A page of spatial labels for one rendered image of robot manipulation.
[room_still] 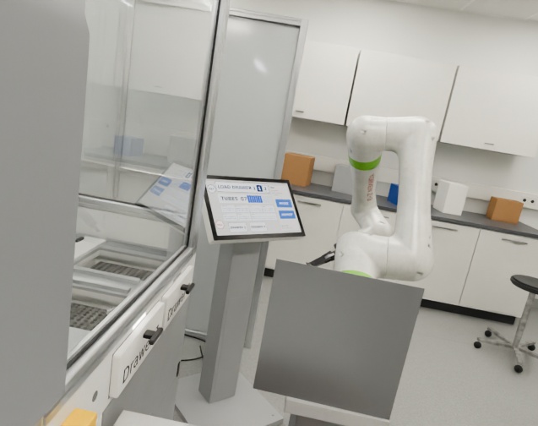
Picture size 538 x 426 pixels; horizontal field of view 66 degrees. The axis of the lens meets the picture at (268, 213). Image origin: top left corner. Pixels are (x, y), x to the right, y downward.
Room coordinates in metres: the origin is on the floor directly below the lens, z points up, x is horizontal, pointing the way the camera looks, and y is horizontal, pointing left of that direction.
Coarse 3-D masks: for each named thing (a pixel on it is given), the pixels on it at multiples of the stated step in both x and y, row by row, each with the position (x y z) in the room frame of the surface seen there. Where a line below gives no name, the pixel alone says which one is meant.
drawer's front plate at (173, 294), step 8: (184, 272) 1.33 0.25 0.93; (192, 272) 1.40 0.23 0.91; (184, 280) 1.30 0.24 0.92; (176, 288) 1.20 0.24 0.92; (168, 296) 1.13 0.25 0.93; (176, 296) 1.21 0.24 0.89; (184, 296) 1.33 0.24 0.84; (168, 304) 1.14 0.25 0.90; (176, 304) 1.23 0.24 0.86; (168, 312) 1.15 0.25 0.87; (176, 312) 1.24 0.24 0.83; (168, 320) 1.16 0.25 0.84
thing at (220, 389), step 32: (224, 256) 1.89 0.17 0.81; (256, 256) 1.93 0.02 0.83; (224, 288) 1.86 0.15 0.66; (224, 320) 1.85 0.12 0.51; (224, 352) 1.86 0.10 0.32; (192, 384) 1.98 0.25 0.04; (224, 384) 1.88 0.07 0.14; (192, 416) 1.74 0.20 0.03; (224, 416) 1.78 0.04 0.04; (256, 416) 1.82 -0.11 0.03
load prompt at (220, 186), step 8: (216, 184) 1.82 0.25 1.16; (224, 184) 1.85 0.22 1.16; (232, 184) 1.88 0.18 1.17; (240, 184) 1.90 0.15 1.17; (248, 184) 1.94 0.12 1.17; (256, 184) 1.96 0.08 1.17; (264, 184) 2.00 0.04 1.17; (240, 192) 1.88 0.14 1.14; (248, 192) 1.91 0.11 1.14; (256, 192) 1.94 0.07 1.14; (264, 192) 1.97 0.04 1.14
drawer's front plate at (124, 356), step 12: (156, 312) 1.03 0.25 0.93; (144, 324) 0.95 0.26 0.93; (156, 324) 1.04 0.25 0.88; (132, 336) 0.89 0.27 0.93; (120, 348) 0.83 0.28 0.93; (132, 348) 0.87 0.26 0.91; (144, 348) 0.96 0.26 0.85; (120, 360) 0.81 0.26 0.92; (132, 360) 0.88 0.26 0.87; (120, 372) 0.81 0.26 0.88; (132, 372) 0.89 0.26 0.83; (120, 384) 0.82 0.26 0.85
